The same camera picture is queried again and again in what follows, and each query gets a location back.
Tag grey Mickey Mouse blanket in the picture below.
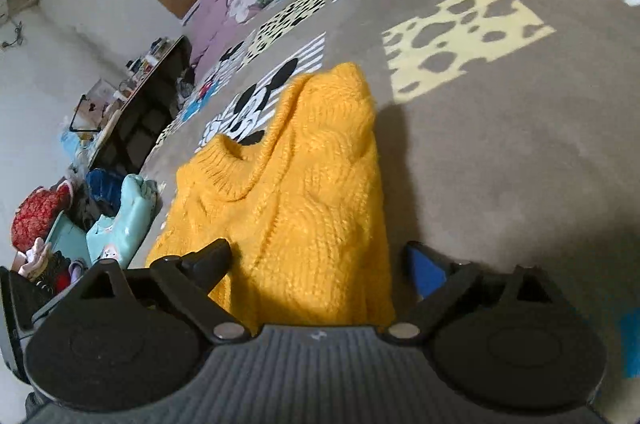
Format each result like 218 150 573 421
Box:
143 0 639 423

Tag light blue cartoon bag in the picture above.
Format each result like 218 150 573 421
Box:
44 174 158 269

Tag yellow knitted sweater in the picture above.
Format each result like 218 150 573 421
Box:
148 62 394 330

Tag low dark cluttered table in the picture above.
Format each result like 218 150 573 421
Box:
74 36 191 175

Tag red patterned clothing pile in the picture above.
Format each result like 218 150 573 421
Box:
11 179 73 253

